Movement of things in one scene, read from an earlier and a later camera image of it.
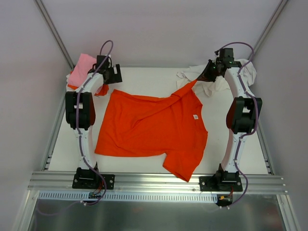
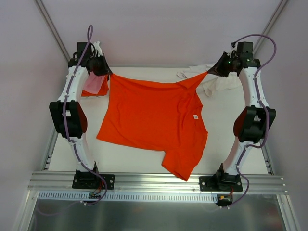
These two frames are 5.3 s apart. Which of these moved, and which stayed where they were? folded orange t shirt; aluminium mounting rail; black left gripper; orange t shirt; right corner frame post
Moved: orange t shirt; black left gripper
Stayed: aluminium mounting rail; folded orange t shirt; right corner frame post
